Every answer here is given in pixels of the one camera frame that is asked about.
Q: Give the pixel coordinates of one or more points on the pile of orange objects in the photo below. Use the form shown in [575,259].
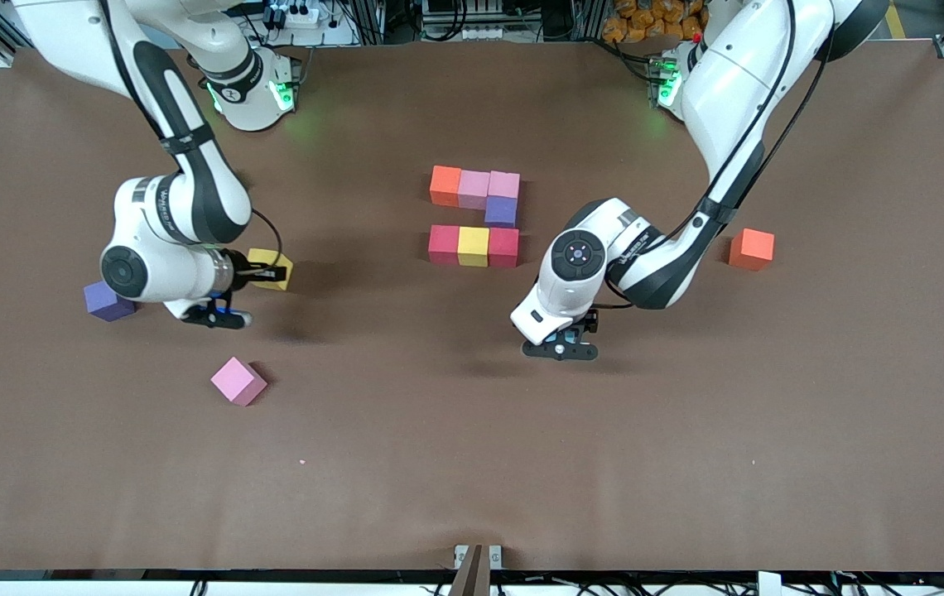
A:
[638,25]

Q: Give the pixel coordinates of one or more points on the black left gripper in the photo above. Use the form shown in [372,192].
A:
[590,321]

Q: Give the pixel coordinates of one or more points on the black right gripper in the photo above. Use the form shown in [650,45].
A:
[245,271]

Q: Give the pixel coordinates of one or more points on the table cover sheet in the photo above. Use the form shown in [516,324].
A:
[472,430]

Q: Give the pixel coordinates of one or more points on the purple foam cube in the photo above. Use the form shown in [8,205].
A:
[501,212]
[103,305]

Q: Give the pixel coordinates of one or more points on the blue foam cube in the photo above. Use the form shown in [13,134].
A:
[565,336]

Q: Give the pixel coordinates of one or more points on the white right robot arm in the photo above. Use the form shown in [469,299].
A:
[174,207]

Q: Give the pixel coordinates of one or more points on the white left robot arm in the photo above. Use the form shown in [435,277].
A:
[580,257]

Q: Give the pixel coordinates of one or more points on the red foam cube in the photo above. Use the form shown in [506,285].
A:
[503,247]
[443,244]

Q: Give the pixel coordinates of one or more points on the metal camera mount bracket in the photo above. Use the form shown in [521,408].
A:
[476,571]

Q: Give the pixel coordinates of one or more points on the pink foam cube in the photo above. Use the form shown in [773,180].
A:
[504,184]
[238,381]
[474,189]

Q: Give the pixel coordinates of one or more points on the white power strip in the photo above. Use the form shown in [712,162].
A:
[482,33]
[302,15]

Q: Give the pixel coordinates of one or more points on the yellow foam cube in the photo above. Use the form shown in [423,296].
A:
[269,255]
[473,247]

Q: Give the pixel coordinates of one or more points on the small white box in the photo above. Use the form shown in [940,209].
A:
[768,584]

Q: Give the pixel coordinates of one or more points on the orange foam cube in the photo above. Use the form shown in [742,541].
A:
[445,186]
[751,250]

